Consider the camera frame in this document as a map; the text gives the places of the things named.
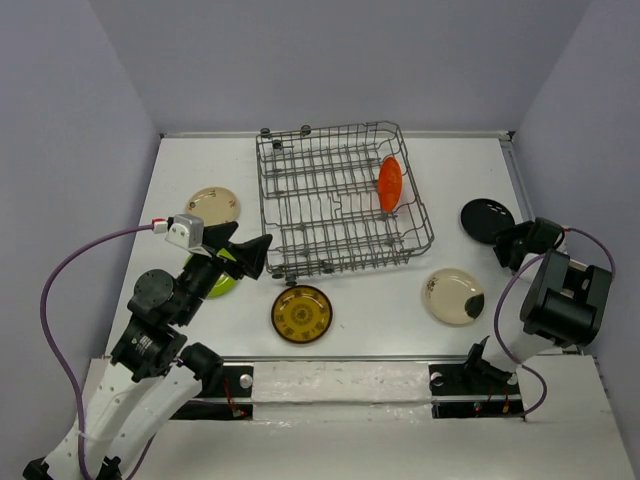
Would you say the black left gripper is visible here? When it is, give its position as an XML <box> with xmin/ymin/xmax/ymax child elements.
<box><xmin>177</xmin><ymin>219</ymin><xmax>275</xmax><ymax>323</ymax></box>

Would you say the green plate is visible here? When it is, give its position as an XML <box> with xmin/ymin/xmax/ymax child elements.
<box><xmin>179</xmin><ymin>250</ymin><xmax>237</xmax><ymax>300</ymax></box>

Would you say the cream plate with red marks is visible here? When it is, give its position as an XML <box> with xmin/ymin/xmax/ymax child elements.
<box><xmin>186</xmin><ymin>186</ymin><xmax>241</xmax><ymax>226</ymax></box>

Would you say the cream plate with black blotch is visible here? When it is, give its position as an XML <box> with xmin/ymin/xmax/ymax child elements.
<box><xmin>422</xmin><ymin>268</ymin><xmax>485</xmax><ymax>327</ymax></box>

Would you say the yellow patterned brown-rimmed plate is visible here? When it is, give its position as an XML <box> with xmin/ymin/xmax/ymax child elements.
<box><xmin>270</xmin><ymin>285</ymin><xmax>334</xmax><ymax>345</ymax></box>

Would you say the orange plate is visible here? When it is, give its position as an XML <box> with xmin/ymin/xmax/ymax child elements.
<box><xmin>377</xmin><ymin>156</ymin><xmax>403</xmax><ymax>212</ymax></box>

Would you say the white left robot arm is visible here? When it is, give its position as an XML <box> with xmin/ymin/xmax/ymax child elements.
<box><xmin>22</xmin><ymin>214</ymin><xmax>261</xmax><ymax>479</ymax></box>

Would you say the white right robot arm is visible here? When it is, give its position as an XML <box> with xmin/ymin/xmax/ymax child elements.
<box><xmin>216</xmin><ymin>250</ymin><xmax>612</xmax><ymax>392</ymax></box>

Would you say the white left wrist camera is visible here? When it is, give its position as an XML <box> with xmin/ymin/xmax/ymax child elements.
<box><xmin>151</xmin><ymin>214</ymin><xmax>204</xmax><ymax>251</ymax></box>

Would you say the grey wire dish rack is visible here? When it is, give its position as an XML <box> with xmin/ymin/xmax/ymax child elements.
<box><xmin>255</xmin><ymin>121</ymin><xmax>435</xmax><ymax>286</ymax></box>

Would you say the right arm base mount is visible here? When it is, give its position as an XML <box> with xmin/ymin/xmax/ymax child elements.
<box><xmin>429</xmin><ymin>363</ymin><xmax>525</xmax><ymax>420</ymax></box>

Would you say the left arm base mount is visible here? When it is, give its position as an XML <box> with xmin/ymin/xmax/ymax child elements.
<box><xmin>171</xmin><ymin>362</ymin><xmax>254</xmax><ymax>421</ymax></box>

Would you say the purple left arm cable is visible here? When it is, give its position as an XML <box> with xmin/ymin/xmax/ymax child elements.
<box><xmin>40</xmin><ymin>224</ymin><xmax>166</xmax><ymax>480</ymax></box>

